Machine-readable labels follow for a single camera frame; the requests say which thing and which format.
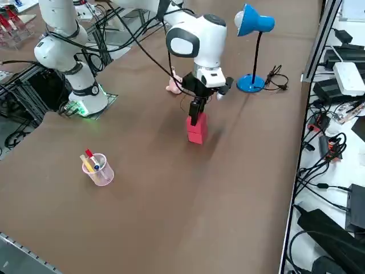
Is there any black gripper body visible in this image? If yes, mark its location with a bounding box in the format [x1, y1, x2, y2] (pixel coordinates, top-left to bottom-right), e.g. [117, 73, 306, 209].
[182, 72, 218, 99]

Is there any aluminium profile post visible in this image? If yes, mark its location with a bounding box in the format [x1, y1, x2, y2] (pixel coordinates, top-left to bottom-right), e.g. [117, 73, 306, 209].
[301, 0, 343, 84]

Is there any orange black connector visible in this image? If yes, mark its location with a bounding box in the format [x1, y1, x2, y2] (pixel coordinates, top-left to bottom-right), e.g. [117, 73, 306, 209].
[307, 113, 331, 133]
[318, 135, 347, 162]

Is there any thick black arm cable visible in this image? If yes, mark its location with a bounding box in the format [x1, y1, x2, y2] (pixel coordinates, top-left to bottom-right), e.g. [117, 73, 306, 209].
[107, 0, 188, 88]

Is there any clear plastic packet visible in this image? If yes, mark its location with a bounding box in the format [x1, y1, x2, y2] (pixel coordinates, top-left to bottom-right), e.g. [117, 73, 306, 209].
[332, 101, 365, 125]

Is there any black cable with ferrite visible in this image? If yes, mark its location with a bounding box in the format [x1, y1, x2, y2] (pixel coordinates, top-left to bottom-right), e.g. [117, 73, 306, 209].
[296, 182, 352, 195]

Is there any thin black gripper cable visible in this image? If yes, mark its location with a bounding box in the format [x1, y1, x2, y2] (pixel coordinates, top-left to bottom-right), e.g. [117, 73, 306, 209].
[179, 92, 196, 116]

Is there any pink plush toy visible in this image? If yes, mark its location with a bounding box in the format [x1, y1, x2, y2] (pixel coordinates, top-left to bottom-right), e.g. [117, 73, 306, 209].
[166, 67, 183, 94]

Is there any yellow marker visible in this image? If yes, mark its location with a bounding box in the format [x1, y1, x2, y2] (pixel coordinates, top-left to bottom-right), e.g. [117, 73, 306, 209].
[80, 154, 95, 174]

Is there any black box device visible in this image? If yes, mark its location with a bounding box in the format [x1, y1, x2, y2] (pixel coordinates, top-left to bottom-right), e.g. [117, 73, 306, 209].
[344, 183, 365, 233]

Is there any black aluminium frame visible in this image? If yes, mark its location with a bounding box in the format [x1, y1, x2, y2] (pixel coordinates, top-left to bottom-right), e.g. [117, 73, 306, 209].
[0, 61, 72, 130]

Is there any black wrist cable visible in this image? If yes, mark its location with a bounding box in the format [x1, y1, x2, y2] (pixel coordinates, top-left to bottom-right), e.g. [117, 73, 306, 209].
[159, 11, 196, 96]

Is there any white power strip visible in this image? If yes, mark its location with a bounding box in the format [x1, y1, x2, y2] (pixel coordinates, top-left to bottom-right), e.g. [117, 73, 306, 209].
[332, 62, 365, 96]

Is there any blue desk lamp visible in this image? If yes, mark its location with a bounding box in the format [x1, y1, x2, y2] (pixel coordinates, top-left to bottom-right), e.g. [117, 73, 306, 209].
[234, 3, 276, 94]

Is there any black power brick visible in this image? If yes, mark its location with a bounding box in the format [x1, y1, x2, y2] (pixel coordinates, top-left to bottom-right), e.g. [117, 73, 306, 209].
[313, 79, 364, 105]

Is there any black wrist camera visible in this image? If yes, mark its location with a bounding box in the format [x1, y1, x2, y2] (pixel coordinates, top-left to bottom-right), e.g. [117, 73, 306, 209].
[216, 76, 235, 100]

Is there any black lamp power cable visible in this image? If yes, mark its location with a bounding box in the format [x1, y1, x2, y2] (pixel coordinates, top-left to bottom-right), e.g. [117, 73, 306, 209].
[262, 65, 289, 92]

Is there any clear acrylic rack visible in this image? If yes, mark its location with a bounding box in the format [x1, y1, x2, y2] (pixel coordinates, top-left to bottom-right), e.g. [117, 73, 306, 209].
[0, 5, 37, 51]

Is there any clear pink plastic cup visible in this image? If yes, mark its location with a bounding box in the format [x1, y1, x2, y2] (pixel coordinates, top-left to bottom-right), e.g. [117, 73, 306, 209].
[82, 153, 115, 187]

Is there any red capped marker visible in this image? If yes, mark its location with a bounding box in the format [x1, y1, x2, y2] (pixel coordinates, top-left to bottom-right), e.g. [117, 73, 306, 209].
[85, 148, 96, 167]

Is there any grey metal rail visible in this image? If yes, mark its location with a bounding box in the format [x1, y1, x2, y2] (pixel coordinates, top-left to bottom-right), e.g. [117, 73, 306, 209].
[0, 232, 62, 274]

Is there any large black power adapter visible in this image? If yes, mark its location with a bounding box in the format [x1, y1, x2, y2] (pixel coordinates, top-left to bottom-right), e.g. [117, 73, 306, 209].
[324, 45, 365, 70]

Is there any small black adapter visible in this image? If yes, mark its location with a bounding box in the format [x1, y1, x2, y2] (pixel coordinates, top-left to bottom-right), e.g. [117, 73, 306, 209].
[333, 28, 354, 44]

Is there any red foam block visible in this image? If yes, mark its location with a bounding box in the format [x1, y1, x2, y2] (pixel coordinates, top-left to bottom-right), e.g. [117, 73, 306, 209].
[186, 112, 208, 135]
[186, 131, 208, 144]

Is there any black flat device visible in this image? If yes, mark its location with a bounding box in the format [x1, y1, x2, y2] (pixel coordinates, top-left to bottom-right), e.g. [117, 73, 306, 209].
[293, 203, 365, 274]

